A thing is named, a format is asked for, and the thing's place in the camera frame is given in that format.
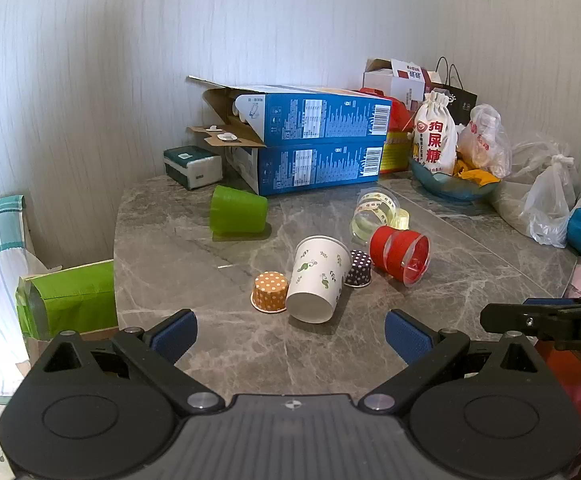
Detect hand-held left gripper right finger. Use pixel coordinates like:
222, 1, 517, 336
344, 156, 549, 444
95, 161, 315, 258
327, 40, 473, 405
357, 308, 546, 415

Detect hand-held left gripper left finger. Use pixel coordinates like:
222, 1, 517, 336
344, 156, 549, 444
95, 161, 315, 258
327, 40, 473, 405
30, 308, 226, 415

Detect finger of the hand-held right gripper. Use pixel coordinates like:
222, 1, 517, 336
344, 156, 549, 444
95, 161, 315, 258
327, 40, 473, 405
523, 297, 581, 311
479, 302, 577, 347

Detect white leaf-print paper cup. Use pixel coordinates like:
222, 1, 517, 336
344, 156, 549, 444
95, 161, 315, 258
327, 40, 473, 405
285, 235, 354, 324

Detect dark polka-dot cupcake cup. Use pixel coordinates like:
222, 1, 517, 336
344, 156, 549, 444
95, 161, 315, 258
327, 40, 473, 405
343, 249, 373, 289

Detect red clear plastic cup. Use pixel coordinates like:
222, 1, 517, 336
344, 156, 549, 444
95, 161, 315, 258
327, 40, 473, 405
369, 225, 431, 289

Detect orange polka-dot cupcake cup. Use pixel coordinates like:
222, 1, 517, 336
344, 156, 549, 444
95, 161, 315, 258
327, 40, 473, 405
251, 270, 290, 315

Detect clear yellow-patterned plastic cup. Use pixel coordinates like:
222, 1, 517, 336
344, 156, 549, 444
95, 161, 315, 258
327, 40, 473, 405
350, 187, 411, 241

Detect green plastic cup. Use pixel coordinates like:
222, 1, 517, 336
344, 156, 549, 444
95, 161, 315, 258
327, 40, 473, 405
209, 185, 269, 242

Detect orange object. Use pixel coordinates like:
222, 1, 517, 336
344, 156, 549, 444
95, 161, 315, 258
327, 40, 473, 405
535, 340, 581, 401

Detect green taped box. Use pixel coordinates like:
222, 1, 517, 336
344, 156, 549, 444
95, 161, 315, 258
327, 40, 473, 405
15, 259, 120, 342

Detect knotted clear plastic bag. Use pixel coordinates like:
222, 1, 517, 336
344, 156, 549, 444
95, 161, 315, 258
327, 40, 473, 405
489, 131, 581, 249

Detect blue glass bowl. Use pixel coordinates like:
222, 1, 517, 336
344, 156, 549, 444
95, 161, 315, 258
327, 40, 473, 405
409, 155, 502, 204

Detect yellow snack packet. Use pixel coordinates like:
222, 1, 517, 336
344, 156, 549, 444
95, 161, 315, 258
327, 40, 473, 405
451, 156, 502, 185

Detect green white tissue pack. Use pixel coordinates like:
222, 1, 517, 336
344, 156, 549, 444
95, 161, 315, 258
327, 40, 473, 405
163, 145, 224, 191

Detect clear plastic snack bag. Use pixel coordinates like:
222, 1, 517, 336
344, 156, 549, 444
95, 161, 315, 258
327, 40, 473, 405
456, 103, 514, 181

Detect yellow red box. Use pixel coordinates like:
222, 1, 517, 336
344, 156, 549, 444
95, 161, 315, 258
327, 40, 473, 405
379, 130, 417, 176

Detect closed blue cardboard box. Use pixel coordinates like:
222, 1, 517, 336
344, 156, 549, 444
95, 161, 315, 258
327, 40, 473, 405
224, 141, 386, 197

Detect red packet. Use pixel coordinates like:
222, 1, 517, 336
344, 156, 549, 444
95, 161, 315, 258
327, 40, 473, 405
359, 87, 417, 134

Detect black paper shopping bag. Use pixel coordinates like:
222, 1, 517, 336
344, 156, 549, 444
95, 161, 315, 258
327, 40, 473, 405
429, 56, 479, 129

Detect open blue cardboard box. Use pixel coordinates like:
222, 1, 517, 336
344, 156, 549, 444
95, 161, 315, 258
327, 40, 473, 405
186, 75, 394, 149

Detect white red carton box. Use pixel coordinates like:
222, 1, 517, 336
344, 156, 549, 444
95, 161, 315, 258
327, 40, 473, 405
362, 58, 444, 112

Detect white drawstring cloth bag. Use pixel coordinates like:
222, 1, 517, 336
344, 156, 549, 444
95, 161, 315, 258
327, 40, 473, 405
411, 88, 459, 177

